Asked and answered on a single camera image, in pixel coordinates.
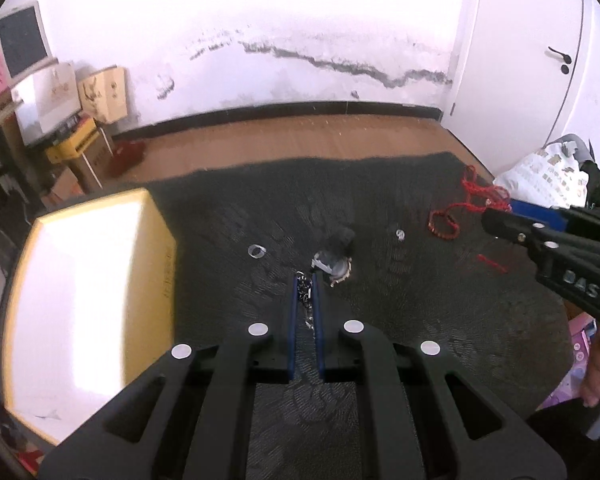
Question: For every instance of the black door handle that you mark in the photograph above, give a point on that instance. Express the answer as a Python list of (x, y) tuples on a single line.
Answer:
[(565, 60)]

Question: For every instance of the white paper shopping bag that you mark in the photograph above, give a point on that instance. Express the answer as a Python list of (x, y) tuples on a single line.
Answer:
[(45, 100)]

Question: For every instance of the red cloth on floor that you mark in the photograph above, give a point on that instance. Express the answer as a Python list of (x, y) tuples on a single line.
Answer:
[(127, 154)]

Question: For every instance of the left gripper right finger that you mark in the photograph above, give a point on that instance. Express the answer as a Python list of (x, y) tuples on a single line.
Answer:
[(422, 416)]

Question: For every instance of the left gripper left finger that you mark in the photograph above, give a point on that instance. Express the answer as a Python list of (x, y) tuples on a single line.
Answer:
[(188, 416)]

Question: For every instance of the dark patterned table mat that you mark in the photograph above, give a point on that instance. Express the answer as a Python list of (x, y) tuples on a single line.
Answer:
[(242, 232)]

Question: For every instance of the framed blackboard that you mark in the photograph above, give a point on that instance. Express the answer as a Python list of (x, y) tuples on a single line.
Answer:
[(23, 44)]

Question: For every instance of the black wrist watch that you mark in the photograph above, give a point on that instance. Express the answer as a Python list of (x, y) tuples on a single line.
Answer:
[(334, 259)]

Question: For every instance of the yellow box on stool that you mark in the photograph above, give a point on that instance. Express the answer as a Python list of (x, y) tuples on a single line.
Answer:
[(75, 143)]

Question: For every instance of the yellow jewelry box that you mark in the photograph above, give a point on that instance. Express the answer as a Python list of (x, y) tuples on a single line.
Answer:
[(90, 307)]

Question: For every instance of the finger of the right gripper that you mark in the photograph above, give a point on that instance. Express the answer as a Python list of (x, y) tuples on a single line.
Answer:
[(558, 218), (528, 233)]

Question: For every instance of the white printed plastic bag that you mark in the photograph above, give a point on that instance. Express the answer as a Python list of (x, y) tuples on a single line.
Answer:
[(550, 176)]

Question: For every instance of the white door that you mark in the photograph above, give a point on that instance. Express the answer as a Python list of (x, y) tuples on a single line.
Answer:
[(509, 90)]

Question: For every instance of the tan cardboard box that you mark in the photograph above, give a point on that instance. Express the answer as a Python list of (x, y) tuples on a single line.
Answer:
[(103, 95)]

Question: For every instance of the dark wooden desk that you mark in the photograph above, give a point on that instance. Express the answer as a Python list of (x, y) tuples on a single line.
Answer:
[(18, 198)]

